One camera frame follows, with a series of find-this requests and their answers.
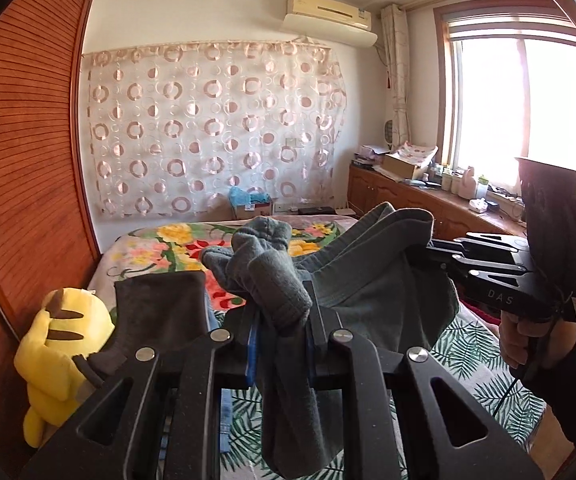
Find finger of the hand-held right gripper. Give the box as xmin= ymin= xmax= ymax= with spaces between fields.
xmin=455 ymin=233 xmax=530 ymax=257
xmin=425 ymin=241 xmax=536 ymax=281

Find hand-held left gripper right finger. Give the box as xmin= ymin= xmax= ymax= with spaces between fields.
xmin=307 ymin=310 xmax=549 ymax=480

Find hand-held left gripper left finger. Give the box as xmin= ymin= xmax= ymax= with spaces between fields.
xmin=18 ymin=310 xmax=259 ymax=480

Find grey-blue pants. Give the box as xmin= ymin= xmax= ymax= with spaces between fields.
xmin=200 ymin=202 xmax=461 ymax=471

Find folded black pants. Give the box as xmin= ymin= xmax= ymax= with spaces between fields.
xmin=72 ymin=271 xmax=209 ymax=386

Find person's right hand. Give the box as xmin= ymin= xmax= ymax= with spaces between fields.
xmin=498 ymin=305 xmax=576 ymax=368

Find palm leaf print bed sheet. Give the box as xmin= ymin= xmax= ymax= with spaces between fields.
xmin=168 ymin=305 xmax=549 ymax=480

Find wooden cabinet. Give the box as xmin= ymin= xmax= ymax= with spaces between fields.
xmin=348 ymin=162 xmax=529 ymax=241

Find patterned paper sheet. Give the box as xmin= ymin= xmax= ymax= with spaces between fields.
xmin=398 ymin=142 xmax=439 ymax=163

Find yellow plush toy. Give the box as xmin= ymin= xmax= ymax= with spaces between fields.
xmin=14 ymin=287 xmax=118 ymax=448

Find floral blanket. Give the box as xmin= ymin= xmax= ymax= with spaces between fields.
xmin=90 ymin=215 xmax=363 ymax=311

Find beige window curtain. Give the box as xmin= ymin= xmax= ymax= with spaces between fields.
xmin=380 ymin=4 xmax=411 ymax=151

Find small cardboard box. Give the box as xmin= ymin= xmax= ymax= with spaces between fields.
xmin=233 ymin=197 xmax=275 ymax=220

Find white air conditioner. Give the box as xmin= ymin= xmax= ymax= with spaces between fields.
xmin=283 ymin=0 xmax=379 ymax=47

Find circle pattern sheer curtain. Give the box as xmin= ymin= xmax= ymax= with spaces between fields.
xmin=82 ymin=40 xmax=343 ymax=218

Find wooden slatted wardrobe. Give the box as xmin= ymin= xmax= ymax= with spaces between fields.
xmin=0 ymin=0 xmax=101 ymax=461

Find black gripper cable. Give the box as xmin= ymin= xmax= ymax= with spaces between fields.
xmin=494 ymin=367 xmax=525 ymax=417

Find wooden frame window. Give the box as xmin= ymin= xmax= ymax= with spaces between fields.
xmin=433 ymin=0 xmax=576 ymax=241

